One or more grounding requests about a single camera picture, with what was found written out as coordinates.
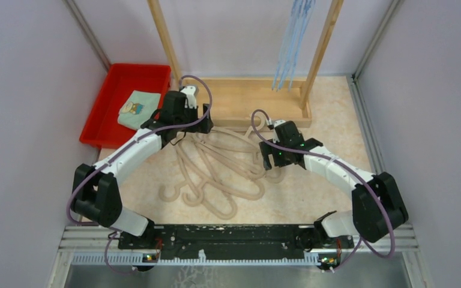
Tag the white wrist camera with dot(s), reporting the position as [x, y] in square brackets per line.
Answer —
[190, 92]
[277, 123]

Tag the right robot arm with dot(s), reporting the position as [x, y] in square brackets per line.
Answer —
[377, 205]

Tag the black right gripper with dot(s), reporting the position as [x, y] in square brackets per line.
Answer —
[268, 149]

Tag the red plastic bin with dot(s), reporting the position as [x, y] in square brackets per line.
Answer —
[102, 129]

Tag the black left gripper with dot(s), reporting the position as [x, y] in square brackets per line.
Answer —
[203, 126]

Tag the light green printed cloth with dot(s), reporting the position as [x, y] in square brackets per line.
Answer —
[138, 108]

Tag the aluminium frame rail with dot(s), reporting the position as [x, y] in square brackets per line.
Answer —
[376, 161]

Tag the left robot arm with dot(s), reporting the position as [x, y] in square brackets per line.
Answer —
[96, 194]

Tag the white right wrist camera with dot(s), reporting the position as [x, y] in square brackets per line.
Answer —
[277, 123]

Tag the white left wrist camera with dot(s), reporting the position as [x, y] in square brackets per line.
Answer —
[190, 92]

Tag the wooden hanger rack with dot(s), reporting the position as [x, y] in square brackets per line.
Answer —
[230, 49]

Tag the blue wire hanger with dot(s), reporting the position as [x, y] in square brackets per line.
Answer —
[299, 24]
[291, 44]
[278, 81]

